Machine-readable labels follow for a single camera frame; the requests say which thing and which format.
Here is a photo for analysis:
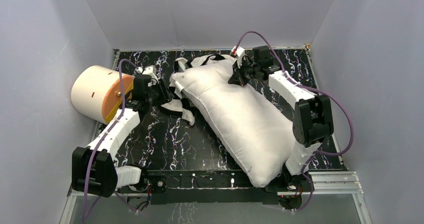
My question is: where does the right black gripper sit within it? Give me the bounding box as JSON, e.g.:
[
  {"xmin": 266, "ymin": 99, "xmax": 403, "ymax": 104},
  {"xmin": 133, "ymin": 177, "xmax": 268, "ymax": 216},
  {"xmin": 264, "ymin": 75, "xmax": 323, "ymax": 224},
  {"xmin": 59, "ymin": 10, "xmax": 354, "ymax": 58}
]
[{"xmin": 228, "ymin": 58, "xmax": 260, "ymax": 87}]

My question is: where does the black white striped pillowcase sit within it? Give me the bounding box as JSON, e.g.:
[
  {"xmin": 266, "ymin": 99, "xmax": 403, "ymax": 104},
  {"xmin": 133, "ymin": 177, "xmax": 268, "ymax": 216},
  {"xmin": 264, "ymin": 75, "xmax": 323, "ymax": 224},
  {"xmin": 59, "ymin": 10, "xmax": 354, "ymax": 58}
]
[{"xmin": 160, "ymin": 54, "xmax": 235, "ymax": 126}]

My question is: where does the white pillow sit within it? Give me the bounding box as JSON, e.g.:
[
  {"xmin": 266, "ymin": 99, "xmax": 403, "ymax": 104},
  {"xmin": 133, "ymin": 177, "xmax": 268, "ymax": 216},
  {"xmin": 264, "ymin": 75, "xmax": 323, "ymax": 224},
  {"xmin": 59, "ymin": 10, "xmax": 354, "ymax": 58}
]
[{"xmin": 173, "ymin": 55, "xmax": 306, "ymax": 188}]

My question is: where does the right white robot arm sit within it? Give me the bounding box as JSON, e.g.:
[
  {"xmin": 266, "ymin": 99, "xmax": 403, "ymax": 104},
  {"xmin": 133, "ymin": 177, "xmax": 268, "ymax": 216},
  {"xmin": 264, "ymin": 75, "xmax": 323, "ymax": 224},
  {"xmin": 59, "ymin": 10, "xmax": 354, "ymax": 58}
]
[{"xmin": 229, "ymin": 46, "xmax": 334, "ymax": 191}]

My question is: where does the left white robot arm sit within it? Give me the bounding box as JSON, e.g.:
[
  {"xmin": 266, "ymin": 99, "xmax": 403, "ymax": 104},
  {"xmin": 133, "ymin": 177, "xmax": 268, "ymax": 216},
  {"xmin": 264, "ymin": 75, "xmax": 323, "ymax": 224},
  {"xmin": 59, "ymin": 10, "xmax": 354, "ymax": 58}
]
[{"xmin": 71, "ymin": 74, "xmax": 173, "ymax": 197}]

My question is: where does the white orange cylinder roll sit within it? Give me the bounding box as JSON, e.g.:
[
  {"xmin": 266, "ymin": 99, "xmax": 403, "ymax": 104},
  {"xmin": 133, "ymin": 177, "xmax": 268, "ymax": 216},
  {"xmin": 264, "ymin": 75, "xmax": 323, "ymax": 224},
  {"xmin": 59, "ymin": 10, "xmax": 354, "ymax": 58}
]
[{"xmin": 71, "ymin": 65, "xmax": 122, "ymax": 124}]

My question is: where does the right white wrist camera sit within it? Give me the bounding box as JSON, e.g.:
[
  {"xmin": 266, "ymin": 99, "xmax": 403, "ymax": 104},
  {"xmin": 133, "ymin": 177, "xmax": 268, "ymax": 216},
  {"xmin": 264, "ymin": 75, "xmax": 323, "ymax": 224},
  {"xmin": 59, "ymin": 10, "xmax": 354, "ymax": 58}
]
[{"xmin": 230, "ymin": 46, "xmax": 246, "ymax": 58}]

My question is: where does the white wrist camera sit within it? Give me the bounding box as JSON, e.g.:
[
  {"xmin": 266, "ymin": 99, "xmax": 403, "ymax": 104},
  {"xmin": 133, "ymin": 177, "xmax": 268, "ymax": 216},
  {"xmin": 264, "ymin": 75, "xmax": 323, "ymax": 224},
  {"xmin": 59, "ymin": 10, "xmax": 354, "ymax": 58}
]
[
  {"xmin": 142, "ymin": 66, "xmax": 158, "ymax": 79},
  {"xmin": 230, "ymin": 46, "xmax": 246, "ymax": 58}
]

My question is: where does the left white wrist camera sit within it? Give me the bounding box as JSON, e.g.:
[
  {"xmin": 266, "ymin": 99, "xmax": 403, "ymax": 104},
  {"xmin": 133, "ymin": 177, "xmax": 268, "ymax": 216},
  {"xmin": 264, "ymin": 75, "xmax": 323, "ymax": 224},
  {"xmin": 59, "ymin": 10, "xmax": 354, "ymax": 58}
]
[{"xmin": 142, "ymin": 66, "xmax": 158, "ymax": 79}]

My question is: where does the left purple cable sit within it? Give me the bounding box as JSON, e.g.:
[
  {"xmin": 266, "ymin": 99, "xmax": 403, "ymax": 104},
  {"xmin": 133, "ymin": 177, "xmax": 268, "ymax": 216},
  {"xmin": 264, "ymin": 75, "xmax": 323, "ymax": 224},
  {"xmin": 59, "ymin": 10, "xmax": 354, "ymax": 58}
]
[{"xmin": 79, "ymin": 58, "xmax": 143, "ymax": 216}]

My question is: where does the purple cable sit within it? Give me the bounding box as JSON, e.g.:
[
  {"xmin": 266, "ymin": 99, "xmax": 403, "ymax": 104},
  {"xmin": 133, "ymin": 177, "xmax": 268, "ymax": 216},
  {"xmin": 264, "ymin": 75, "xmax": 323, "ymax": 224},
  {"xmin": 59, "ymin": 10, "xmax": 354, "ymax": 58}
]
[
  {"xmin": 233, "ymin": 31, "xmax": 355, "ymax": 158},
  {"xmin": 79, "ymin": 58, "xmax": 143, "ymax": 216}
]

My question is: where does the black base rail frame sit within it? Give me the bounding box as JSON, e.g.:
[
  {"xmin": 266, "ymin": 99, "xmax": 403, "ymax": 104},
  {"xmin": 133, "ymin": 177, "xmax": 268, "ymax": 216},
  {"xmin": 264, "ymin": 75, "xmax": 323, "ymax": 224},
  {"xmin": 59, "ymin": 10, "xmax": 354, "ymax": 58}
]
[{"xmin": 118, "ymin": 170, "xmax": 311, "ymax": 208}]

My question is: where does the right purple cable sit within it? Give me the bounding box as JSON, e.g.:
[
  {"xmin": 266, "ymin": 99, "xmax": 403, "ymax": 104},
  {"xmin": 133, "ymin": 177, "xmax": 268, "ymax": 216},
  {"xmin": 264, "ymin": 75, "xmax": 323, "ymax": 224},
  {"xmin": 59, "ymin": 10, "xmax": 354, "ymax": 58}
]
[{"xmin": 233, "ymin": 31, "xmax": 355, "ymax": 158}]

